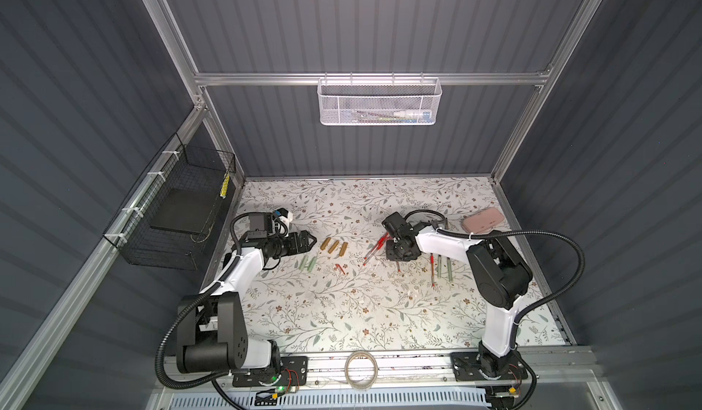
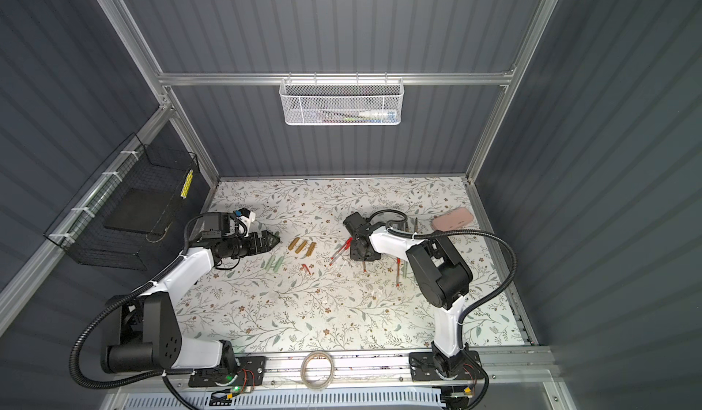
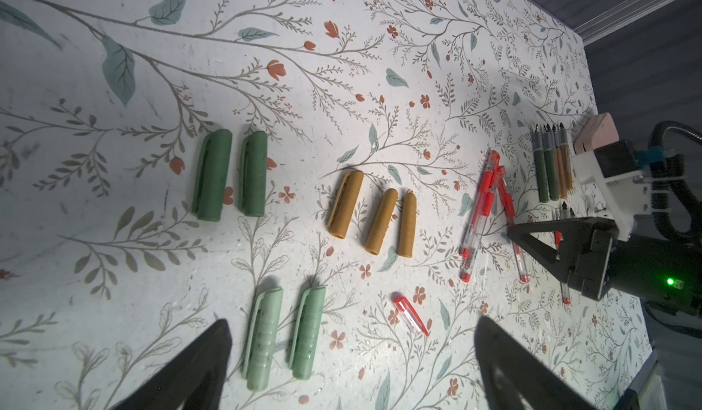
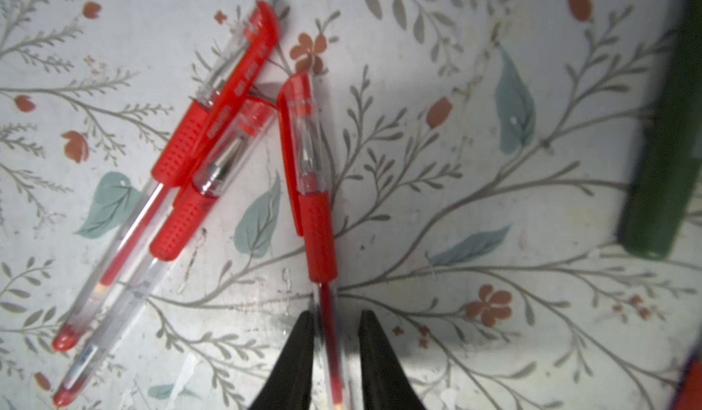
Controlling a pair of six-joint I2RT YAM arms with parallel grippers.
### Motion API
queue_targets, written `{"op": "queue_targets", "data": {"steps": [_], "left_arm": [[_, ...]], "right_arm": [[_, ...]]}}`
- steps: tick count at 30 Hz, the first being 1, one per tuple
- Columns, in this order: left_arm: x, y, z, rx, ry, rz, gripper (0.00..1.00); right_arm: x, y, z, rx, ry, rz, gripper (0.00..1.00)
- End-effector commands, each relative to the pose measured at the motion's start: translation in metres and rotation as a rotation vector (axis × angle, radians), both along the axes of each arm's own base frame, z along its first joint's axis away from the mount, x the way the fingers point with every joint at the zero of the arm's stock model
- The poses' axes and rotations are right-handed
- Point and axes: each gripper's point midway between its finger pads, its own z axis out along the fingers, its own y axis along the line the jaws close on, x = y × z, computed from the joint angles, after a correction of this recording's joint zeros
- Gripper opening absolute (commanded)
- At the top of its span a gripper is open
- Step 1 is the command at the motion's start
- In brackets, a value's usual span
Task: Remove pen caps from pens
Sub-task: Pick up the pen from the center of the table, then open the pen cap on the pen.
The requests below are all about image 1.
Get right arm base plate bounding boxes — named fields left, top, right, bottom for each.
left=450, top=351, right=530, bottom=383

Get black wire basket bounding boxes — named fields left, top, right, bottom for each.
left=103, top=137, right=237, bottom=271

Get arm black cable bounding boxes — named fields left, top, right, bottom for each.
left=154, top=211, right=275, bottom=410
left=404, top=208, right=586, bottom=410

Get yellow marker in basket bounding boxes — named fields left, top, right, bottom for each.
left=219, top=172, right=230, bottom=199

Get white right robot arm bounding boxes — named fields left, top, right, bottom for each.
left=382, top=212, right=533, bottom=358

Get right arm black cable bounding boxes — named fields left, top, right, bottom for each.
left=404, top=208, right=586, bottom=410

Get pens in white basket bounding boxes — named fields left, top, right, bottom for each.
left=351, top=110, right=435, bottom=125

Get white vent grille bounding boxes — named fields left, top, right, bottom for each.
left=166, top=386, right=492, bottom=410

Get black foam pad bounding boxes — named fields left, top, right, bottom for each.
left=150, top=188, right=219, bottom=235

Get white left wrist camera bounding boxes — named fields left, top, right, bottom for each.
left=274, top=208, right=294, bottom=227

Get white wire mesh basket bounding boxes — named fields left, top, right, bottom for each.
left=316, top=77, right=442, bottom=127

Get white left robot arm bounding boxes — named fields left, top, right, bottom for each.
left=175, top=208, right=317, bottom=373

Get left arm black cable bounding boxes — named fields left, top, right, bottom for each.
left=154, top=211, right=275, bottom=410

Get coiled clear cable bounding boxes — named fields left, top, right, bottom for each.
left=344, top=350, right=380, bottom=391

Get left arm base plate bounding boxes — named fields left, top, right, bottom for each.
left=231, top=356, right=309, bottom=387

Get pink glasses case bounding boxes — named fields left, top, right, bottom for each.
left=461, top=207, right=505, bottom=234

